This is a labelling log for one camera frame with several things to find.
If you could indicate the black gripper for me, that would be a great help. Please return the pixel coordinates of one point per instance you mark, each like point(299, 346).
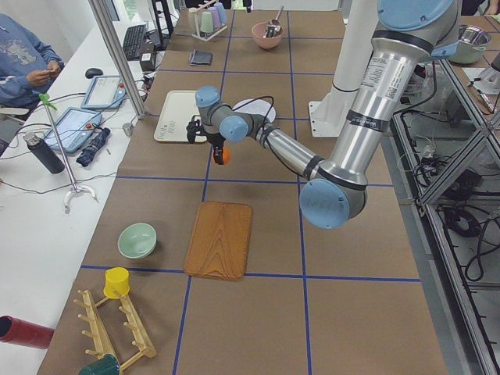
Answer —
point(214, 139)

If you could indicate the orange fruit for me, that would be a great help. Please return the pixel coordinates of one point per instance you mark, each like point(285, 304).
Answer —
point(226, 156)

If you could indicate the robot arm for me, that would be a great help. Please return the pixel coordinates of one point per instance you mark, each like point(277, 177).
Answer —
point(407, 33)

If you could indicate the cream bear tray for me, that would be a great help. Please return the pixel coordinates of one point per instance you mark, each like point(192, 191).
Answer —
point(177, 111)

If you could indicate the wooden tray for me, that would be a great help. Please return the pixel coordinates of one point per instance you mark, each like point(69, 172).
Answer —
point(219, 243)

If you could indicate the blue pastel cup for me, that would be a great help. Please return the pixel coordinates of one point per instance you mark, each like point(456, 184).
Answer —
point(221, 12)

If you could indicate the pink bowl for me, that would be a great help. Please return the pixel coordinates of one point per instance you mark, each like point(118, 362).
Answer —
point(260, 37)

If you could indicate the metal scoop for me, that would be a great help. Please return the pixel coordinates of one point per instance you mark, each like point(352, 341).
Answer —
point(273, 26)

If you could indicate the purple pastel cup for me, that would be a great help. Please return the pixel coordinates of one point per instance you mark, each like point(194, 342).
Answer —
point(215, 17)

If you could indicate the green pastel cup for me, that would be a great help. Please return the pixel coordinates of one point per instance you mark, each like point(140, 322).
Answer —
point(206, 25)

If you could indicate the white plate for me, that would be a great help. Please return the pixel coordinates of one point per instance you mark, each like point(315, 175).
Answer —
point(256, 106)

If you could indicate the grey folded cloth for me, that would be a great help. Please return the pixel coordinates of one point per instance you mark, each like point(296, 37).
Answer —
point(200, 58)

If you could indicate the black box device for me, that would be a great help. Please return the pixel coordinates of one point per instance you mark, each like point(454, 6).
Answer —
point(147, 61)

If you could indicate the green bowl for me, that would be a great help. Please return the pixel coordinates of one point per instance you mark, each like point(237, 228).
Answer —
point(137, 241)

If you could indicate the black keyboard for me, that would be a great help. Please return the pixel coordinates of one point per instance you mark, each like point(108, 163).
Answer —
point(133, 41)

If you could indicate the far teach pendant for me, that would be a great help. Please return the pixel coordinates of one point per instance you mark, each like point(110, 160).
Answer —
point(104, 92)

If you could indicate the teach pendant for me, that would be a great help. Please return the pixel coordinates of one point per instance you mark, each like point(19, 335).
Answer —
point(104, 92)
point(75, 126)

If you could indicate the folded dark umbrella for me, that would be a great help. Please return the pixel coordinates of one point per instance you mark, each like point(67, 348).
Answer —
point(88, 154)

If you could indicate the near teach pendant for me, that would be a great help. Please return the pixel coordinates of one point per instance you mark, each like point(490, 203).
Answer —
point(75, 126)

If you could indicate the black computer mouse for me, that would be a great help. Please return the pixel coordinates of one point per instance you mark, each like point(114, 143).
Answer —
point(93, 72)

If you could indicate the yellow cup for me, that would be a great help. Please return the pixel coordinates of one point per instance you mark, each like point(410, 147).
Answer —
point(117, 283)

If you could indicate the black water bottle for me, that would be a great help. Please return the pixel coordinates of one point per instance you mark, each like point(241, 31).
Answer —
point(43, 153)

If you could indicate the metal stand with green clip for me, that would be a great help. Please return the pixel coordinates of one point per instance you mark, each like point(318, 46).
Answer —
point(76, 188)

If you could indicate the seated person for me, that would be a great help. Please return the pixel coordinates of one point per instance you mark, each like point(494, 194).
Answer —
point(28, 66)

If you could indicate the steel mixing bowl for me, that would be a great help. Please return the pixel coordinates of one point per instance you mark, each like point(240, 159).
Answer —
point(473, 41)

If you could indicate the wooden cup rack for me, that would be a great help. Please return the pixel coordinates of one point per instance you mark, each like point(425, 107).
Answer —
point(115, 329)

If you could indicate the dark green cup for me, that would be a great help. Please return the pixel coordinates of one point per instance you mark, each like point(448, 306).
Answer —
point(107, 365)

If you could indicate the red cylinder bottle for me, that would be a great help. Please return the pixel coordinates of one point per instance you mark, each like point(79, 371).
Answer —
point(21, 332)

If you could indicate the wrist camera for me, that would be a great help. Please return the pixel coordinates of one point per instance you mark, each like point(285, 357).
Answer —
point(194, 129)

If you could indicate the white wire cup rack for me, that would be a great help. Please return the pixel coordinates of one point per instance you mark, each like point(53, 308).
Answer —
point(194, 15)

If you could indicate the aluminium frame post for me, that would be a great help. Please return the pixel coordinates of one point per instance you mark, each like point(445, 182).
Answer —
point(109, 35)

